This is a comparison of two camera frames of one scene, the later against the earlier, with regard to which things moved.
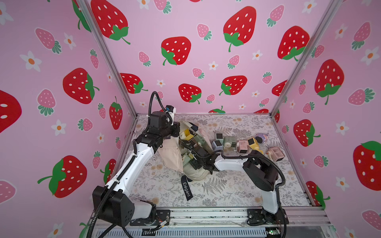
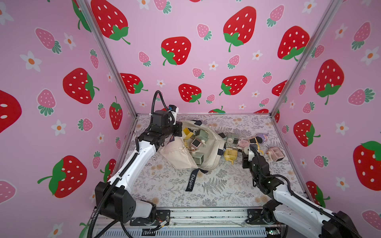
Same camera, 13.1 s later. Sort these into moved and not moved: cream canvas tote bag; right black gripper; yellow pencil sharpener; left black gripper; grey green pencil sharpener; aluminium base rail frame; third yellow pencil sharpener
Moved: cream canvas tote bag; right black gripper; grey green pencil sharpener
Not moved: left black gripper; yellow pencil sharpener; third yellow pencil sharpener; aluminium base rail frame
